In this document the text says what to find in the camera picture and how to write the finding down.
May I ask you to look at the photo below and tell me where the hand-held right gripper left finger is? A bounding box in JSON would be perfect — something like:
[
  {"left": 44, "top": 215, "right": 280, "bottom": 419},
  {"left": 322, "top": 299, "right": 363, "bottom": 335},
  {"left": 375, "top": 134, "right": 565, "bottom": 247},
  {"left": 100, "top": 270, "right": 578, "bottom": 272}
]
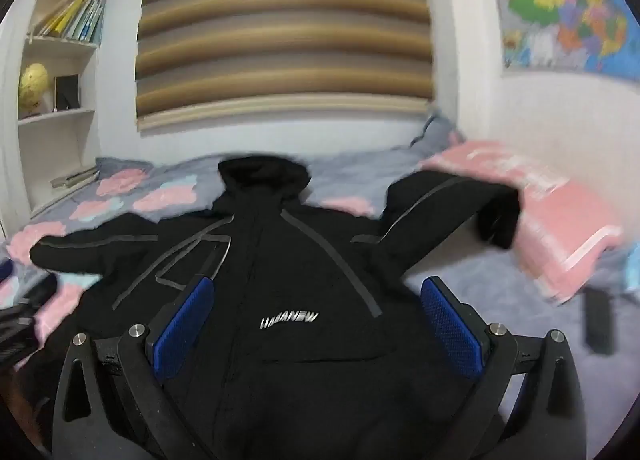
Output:
[{"left": 51, "top": 276, "right": 221, "bottom": 460}]

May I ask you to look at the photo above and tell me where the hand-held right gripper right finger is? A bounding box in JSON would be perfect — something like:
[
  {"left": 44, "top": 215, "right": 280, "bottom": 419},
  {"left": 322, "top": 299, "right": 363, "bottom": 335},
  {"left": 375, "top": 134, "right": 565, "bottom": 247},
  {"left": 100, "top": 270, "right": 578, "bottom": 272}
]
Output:
[{"left": 420, "top": 276, "right": 587, "bottom": 460}]

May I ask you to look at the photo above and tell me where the black hooded jacket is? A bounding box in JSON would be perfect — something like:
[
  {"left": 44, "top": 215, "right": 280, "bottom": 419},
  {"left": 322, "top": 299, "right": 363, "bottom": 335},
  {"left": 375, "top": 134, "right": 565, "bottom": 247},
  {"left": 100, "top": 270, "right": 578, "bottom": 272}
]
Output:
[{"left": 29, "top": 155, "right": 522, "bottom": 460}]

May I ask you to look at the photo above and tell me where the black remote control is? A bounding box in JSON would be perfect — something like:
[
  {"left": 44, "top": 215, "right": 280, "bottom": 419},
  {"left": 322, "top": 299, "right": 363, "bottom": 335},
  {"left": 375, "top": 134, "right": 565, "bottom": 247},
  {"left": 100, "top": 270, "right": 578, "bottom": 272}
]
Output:
[{"left": 583, "top": 286, "right": 616, "bottom": 356}]

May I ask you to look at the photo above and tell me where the flat stack of books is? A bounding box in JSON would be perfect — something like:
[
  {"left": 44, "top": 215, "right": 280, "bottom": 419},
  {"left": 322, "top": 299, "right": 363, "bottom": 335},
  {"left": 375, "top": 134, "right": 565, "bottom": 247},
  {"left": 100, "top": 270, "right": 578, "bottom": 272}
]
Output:
[{"left": 49, "top": 166, "right": 100, "bottom": 189}]

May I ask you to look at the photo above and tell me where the pink folded blanket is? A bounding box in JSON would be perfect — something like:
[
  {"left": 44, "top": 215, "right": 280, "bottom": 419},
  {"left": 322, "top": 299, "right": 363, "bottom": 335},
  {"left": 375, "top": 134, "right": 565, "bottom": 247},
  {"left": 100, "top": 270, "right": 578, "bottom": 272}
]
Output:
[{"left": 417, "top": 140, "right": 626, "bottom": 305}]

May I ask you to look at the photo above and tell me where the grey floral blanket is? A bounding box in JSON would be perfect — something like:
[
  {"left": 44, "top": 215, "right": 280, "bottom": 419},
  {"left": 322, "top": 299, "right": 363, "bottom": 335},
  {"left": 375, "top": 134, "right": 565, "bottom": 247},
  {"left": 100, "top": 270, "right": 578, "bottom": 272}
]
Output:
[{"left": 0, "top": 140, "right": 640, "bottom": 436}]

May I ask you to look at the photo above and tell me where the grey pillow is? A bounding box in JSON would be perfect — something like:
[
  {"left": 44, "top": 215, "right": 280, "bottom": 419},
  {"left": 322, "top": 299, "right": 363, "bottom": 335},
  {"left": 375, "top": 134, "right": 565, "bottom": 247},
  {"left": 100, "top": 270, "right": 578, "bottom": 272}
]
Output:
[{"left": 410, "top": 112, "right": 458, "bottom": 151}]

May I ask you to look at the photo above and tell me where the white bookshelf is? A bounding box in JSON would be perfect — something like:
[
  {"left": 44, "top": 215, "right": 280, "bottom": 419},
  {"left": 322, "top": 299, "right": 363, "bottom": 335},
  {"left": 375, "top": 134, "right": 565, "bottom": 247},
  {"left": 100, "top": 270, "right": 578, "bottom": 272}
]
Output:
[{"left": 0, "top": 0, "right": 131, "bottom": 221}]

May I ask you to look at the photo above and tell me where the yellow globe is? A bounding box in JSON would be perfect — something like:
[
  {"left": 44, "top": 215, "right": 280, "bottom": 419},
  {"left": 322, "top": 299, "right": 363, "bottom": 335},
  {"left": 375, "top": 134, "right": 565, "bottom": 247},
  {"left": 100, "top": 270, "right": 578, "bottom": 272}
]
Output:
[{"left": 18, "top": 62, "right": 50, "bottom": 119}]

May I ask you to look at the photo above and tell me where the row of leaning yellow books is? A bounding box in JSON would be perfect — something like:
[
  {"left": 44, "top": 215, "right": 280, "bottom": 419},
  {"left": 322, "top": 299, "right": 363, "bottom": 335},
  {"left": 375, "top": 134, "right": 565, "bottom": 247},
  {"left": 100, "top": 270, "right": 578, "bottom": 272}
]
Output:
[{"left": 35, "top": 0, "right": 107, "bottom": 45}]

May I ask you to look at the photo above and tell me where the brown striped window blind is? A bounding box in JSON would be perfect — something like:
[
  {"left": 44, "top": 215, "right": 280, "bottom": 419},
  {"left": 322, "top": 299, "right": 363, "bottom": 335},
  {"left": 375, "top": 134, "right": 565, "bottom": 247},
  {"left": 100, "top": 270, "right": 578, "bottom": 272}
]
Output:
[{"left": 134, "top": 0, "right": 436, "bottom": 133}]

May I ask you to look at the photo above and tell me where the black picture frame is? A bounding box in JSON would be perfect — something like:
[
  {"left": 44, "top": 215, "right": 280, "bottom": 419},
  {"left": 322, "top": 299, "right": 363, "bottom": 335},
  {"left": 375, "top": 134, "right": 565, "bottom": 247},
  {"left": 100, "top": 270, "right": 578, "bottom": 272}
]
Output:
[{"left": 53, "top": 73, "right": 82, "bottom": 112}]

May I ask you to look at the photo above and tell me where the colourful wall map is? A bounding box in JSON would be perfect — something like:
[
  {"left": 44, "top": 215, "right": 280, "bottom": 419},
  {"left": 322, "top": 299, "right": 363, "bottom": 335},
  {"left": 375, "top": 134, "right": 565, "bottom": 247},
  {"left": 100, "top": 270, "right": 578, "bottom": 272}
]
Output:
[{"left": 487, "top": 0, "right": 635, "bottom": 85}]

